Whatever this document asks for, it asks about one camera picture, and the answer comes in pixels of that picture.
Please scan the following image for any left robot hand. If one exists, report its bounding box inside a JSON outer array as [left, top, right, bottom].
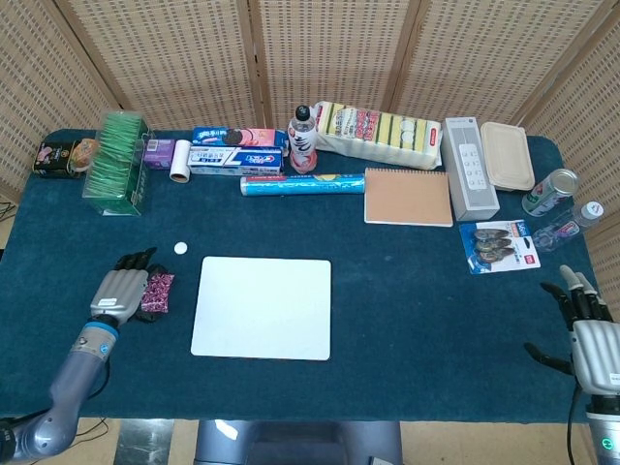
[[89, 247, 175, 325]]

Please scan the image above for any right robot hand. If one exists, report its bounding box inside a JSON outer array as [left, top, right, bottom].
[[523, 264, 620, 399]]

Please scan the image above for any pink patterned small packet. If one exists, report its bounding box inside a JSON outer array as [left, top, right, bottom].
[[142, 272, 175, 316]]

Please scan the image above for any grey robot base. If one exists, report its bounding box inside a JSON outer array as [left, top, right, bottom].
[[193, 418, 404, 465]]

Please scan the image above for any white rectangular board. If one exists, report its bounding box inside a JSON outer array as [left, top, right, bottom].
[[190, 256, 333, 362]]

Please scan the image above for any clear water bottle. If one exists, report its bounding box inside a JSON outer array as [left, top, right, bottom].
[[532, 201, 605, 254]]

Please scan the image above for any clear box of green packets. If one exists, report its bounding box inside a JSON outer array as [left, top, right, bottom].
[[81, 110, 157, 217]]

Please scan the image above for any blue pack of binder clips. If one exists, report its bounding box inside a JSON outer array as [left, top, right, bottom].
[[458, 218, 543, 276]]

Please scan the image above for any purple small box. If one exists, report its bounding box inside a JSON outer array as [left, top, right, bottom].
[[142, 139, 177, 171]]

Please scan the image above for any white lint roller refill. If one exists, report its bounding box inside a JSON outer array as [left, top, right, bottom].
[[169, 139, 193, 184]]

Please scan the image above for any dark snack packet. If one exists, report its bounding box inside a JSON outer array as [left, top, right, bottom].
[[31, 138, 102, 179]]

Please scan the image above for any green drink can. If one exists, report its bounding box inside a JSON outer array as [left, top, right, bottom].
[[521, 168, 580, 217]]

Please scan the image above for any white toothpaste box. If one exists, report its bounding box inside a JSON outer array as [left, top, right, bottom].
[[188, 144, 285, 175]]

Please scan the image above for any blue table cloth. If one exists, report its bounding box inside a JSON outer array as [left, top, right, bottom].
[[0, 128, 595, 423]]

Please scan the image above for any blue cookie box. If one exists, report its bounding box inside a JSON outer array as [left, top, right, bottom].
[[192, 126, 288, 148]]

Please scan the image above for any beige lunch box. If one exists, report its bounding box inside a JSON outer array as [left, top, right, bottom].
[[480, 121, 536, 191]]

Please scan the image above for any grey power strip box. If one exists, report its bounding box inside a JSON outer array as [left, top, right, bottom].
[[441, 116, 501, 223]]

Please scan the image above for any blue cling film roll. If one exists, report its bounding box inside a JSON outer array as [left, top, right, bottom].
[[239, 174, 366, 198]]

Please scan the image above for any brown spiral notebook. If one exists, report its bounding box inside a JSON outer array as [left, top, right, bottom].
[[363, 167, 455, 228]]

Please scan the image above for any pink drink bottle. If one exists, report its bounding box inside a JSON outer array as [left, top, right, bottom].
[[288, 105, 319, 176]]

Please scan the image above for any pack of yellow sponges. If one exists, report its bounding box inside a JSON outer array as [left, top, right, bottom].
[[314, 101, 444, 171]]

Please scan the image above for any wicker folding screen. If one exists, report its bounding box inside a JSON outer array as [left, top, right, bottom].
[[0, 0, 620, 321]]

